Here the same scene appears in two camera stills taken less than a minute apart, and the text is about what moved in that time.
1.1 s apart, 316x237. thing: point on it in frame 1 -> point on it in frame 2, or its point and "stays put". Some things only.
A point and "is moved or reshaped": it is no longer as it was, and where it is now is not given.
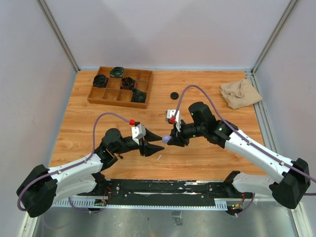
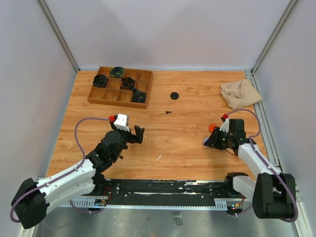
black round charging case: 174,96 stays put
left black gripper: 146,148 -> 138,138
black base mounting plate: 178,192 stays put
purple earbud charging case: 165,139 is moved or reshaped
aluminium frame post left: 47,14 stays put
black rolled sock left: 100,80 stays put
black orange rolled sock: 127,83 stays put
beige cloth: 240,93 stays put
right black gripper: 176,135 -> 213,141
